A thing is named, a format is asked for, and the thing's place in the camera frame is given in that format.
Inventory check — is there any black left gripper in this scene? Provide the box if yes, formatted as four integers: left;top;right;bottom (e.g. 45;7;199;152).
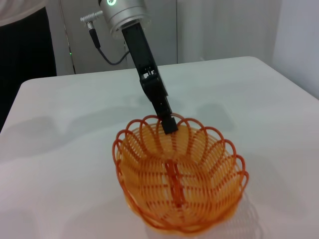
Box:
121;23;179;135

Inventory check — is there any orange woven plastic basket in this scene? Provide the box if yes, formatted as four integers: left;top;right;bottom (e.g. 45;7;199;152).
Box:
111;112;250;235

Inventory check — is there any white cabinet with green light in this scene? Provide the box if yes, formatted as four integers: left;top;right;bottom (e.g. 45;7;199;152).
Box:
47;0;178;77

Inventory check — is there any left arm cable silver plug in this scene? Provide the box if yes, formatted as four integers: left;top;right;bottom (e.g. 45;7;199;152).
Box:
80;10;131;66

